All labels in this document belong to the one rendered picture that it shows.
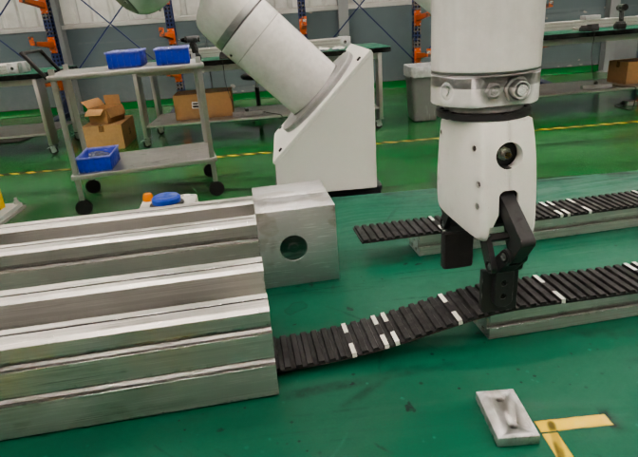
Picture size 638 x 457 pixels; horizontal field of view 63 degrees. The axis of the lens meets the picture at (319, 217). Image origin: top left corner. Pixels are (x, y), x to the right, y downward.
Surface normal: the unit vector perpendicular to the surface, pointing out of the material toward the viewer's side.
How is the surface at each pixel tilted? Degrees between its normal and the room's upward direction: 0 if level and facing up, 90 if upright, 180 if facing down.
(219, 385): 90
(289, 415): 0
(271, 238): 90
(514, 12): 90
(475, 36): 90
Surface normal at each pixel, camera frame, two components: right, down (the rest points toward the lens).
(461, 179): -0.97, 0.18
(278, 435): -0.07, -0.93
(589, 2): 0.07, 0.35
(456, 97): -0.69, 0.30
